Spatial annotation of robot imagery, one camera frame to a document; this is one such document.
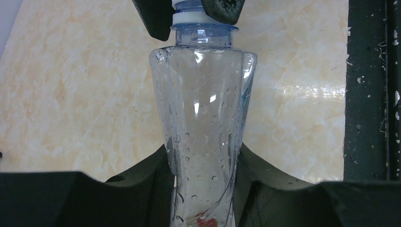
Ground white Ganten bottle cap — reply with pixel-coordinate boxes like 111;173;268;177
172;0;218;25

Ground clear plastic bottle white cap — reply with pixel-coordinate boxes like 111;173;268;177
148;0;258;227

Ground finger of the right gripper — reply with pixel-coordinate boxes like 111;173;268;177
201;0;245;25
132;0;175;42

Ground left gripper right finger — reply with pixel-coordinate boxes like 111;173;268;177
233;145;401;227

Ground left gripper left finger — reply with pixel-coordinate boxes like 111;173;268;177
0;147;174;227

